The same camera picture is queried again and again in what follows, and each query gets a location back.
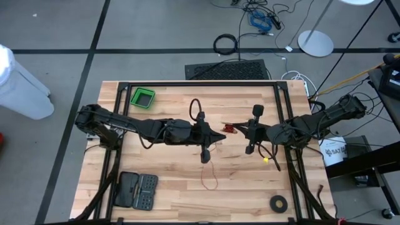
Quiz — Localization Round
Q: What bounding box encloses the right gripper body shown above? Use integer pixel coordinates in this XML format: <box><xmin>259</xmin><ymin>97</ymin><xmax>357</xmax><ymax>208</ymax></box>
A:
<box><xmin>245</xmin><ymin>104</ymin><xmax>272</xmax><ymax>155</ymax></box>

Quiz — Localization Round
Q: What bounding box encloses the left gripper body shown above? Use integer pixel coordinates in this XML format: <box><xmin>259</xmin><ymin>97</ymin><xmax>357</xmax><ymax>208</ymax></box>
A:
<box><xmin>191</xmin><ymin>111</ymin><xmax>213</xmax><ymax>164</ymax></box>

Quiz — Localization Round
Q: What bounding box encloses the black wire spool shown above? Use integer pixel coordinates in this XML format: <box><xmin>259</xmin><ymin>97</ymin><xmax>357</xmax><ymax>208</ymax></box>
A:
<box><xmin>222</xmin><ymin>123</ymin><xmax>239</xmax><ymax>135</ymax></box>

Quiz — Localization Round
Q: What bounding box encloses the red wire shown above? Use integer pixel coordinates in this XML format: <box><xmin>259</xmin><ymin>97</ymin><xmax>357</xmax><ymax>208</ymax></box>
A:
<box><xmin>201</xmin><ymin>124</ymin><xmax>238</xmax><ymax>191</ymax></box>

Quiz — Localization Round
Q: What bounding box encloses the black floor mat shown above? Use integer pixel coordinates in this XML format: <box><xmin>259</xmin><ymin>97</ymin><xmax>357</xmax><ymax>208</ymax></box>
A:
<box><xmin>184</xmin><ymin>59</ymin><xmax>271</xmax><ymax>81</ymax></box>

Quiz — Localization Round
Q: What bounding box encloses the black tape roll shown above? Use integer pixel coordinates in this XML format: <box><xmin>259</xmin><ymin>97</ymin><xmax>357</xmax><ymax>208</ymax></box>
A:
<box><xmin>269</xmin><ymin>194</ymin><xmax>289</xmax><ymax>214</ymax></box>

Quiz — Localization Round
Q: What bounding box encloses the green square plastic bin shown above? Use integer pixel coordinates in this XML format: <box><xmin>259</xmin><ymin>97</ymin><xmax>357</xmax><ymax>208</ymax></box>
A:
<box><xmin>129</xmin><ymin>87</ymin><xmax>156</xmax><ymax>110</ymax></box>

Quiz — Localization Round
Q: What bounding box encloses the open black bit set case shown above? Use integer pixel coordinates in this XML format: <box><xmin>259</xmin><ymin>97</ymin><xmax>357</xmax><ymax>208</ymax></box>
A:
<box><xmin>113</xmin><ymin>171</ymin><xmax>159</xmax><ymax>211</ymax></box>

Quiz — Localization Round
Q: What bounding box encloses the black side table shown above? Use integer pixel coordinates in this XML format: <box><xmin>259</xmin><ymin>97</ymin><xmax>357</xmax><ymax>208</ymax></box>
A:
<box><xmin>324</xmin><ymin>67</ymin><xmax>400</xmax><ymax>216</ymax></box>

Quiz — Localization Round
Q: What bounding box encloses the floor lamp with round base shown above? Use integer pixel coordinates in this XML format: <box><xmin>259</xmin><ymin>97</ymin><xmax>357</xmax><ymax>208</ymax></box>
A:
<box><xmin>297</xmin><ymin>0</ymin><xmax>376</xmax><ymax>58</ymax></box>

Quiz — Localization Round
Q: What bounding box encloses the black power brick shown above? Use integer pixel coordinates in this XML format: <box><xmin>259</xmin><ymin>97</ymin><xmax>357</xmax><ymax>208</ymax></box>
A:
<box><xmin>271</xmin><ymin>14</ymin><xmax>283</xmax><ymax>31</ymax></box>

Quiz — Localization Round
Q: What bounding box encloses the slanted black pole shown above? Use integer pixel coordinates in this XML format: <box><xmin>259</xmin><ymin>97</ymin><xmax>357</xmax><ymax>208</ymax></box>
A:
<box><xmin>312</xmin><ymin>0</ymin><xmax>385</xmax><ymax>98</ymax></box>

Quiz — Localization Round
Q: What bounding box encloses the black device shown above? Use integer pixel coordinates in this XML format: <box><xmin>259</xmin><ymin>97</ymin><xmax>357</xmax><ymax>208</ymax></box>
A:
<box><xmin>382</xmin><ymin>52</ymin><xmax>400</xmax><ymax>101</ymax></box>

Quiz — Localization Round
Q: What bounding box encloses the white trash bin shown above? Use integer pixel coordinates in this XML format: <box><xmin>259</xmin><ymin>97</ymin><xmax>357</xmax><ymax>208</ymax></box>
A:
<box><xmin>0</xmin><ymin>43</ymin><xmax>55</xmax><ymax>121</ymax></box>

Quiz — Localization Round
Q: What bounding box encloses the black looped gripper cable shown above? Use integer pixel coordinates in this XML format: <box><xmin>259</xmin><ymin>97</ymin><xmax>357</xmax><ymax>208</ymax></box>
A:
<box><xmin>188</xmin><ymin>98</ymin><xmax>204</xmax><ymax>123</ymax></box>

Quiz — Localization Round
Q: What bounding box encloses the black cable with yellow tag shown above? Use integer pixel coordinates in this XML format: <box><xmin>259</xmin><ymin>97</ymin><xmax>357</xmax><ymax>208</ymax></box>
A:
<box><xmin>257</xmin><ymin>142</ymin><xmax>282</xmax><ymax>172</ymax></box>

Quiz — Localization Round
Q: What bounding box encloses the black aluminium table frame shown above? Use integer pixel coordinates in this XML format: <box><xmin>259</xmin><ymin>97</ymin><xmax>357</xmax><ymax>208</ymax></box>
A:
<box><xmin>70</xmin><ymin>80</ymin><xmax>337</xmax><ymax>225</ymax></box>

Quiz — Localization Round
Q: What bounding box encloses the thick black cable loop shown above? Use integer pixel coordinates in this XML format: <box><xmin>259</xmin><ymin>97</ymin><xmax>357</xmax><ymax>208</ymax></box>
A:
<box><xmin>308</xmin><ymin>99</ymin><xmax>326</xmax><ymax>113</ymax></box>

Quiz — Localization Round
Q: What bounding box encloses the white cable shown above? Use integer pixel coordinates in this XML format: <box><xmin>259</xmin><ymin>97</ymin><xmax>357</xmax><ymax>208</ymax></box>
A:
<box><xmin>280</xmin><ymin>70</ymin><xmax>314</xmax><ymax>98</ymax></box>

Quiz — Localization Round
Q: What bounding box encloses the coiled black cable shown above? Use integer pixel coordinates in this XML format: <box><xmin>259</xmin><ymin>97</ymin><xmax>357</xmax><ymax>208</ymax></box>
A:
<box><xmin>213</xmin><ymin>33</ymin><xmax>239</xmax><ymax>56</ymax></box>

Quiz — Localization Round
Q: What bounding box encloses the blue cable bundle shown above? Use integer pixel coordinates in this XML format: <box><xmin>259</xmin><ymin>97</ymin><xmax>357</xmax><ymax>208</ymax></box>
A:
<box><xmin>249</xmin><ymin>11</ymin><xmax>274</xmax><ymax>33</ymax></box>

